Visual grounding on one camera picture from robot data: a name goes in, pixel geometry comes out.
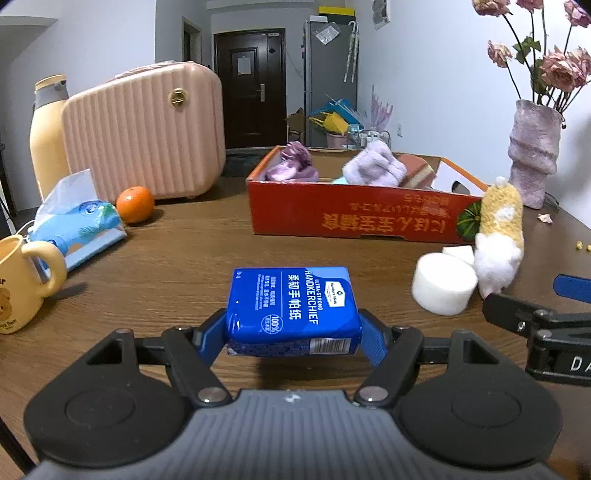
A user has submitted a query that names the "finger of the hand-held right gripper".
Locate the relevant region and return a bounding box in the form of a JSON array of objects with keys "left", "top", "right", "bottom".
[
  {"left": 482, "top": 292, "right": 548, "bottom": 340},
  {"left": 553, "top": 274, "right": 591, "bottom": 304}
]

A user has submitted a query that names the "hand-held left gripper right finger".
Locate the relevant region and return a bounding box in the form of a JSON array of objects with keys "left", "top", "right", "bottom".
[{"left": 353, "top": 308, "right": 502, "bottom": 411}]

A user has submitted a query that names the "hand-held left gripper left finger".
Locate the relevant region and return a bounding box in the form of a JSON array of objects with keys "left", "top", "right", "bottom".
[{"left": 87, "top": 308, "right": 234, "bottom": 409}]

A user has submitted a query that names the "blue handkerchief pack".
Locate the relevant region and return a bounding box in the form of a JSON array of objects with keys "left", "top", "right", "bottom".
[{"left": 225, "top": 266, "right": 363, "bottom": 357}]

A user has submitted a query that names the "yellow white alpaca plush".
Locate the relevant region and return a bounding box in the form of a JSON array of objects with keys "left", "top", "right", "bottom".
[{"left": 473, "top": 176, "right": 525, "bottom": 300}]

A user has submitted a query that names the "red cardboard box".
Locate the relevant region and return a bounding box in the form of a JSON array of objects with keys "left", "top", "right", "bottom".
[{"left": 246, "top": 145, "right": 491, "bottom": 246}]

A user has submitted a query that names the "pink layered cake sponge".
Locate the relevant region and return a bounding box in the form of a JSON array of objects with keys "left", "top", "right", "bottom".
[{"left": 398, "top": 154, "right": 436, "bottom": 190}]

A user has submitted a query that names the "lilac fuzzy headband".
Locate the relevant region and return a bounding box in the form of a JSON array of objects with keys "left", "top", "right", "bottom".
[{"left": 342, "top": 140, "right": 408, "bottom": 188}]

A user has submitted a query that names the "pink satin scrunchie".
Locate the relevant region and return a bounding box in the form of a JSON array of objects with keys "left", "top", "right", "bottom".
[{"left": 264, "top": 141, "right": 321, "bottom": 182}]

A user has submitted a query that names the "white foam cylinder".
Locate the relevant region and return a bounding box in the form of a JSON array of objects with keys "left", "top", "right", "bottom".
[{"left": 411, "top": 252, "right": 479, "bottom": 317}]

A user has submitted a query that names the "pink textured vase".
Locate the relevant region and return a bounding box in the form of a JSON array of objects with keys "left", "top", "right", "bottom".
[{"left": 508, "top": 99, "right": 564, "bottom": 210}]

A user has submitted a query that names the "orange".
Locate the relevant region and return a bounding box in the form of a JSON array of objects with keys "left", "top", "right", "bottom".
[{"left": 115, "top": 185, "right": 156, "bottom": 225}]

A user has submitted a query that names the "blue tissue pack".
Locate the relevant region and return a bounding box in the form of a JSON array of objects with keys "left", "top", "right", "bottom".
[{"left": 26, "top": 168, "right": 129, "bottom": 278}]

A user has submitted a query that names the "clear container with bottles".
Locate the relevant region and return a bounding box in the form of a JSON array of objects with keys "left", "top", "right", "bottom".
[{"left": 346, "top": 124, "right": 391, "bottom": 150}]

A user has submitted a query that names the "yellow bear mug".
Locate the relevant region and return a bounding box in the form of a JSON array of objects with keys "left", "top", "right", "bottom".
[{"left": 0, "top": 234, "right": 68, "bottom": 336}]

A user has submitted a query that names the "dried pink rose bouquet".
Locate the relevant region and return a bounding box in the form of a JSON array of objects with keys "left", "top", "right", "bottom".
[{"left": 471, "top": 0, "right": 591, "bottom": 114}]

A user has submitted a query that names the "pink ribbed suitcase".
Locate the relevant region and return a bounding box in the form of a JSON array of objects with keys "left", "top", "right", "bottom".
[{"left": 61, "top": 61, "right": 227, "bottom": 201}]

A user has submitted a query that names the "brown cardboard box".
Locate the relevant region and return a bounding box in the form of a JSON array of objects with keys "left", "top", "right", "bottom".
[{"left": 285, "top": 107, "right": 307, "bottom": 144}]

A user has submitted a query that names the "dark wooden door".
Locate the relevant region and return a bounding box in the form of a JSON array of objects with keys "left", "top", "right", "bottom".
[{"left": 213, "top": 30, "right": 287, "bottom": 151}]

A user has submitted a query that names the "yellow thermos bottle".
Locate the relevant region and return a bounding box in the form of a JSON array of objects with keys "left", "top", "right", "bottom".
[{"left": 29, "top": 75, "right": 70, "bottom": 203}]

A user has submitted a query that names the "grey refrigerator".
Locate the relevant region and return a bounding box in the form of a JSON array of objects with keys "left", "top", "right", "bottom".
[{"left": 303, "top": 17, "right": 359, "bottom": 149}]

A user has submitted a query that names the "white folded umbrella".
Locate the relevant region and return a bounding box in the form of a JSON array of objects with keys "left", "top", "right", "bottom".
[{"left": 343, "top": 21, "right": 360, "bottom": 84}]

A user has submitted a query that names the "clear plastic bag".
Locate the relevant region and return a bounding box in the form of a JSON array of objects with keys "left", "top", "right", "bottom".
[{"left": 315, "top": 23, "right": 341, "bottom": 46}]

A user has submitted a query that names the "purple wall decoration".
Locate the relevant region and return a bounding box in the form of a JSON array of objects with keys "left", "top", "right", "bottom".
[{"left": 369, "top": 84, "right": 394, "bottom": 133}]

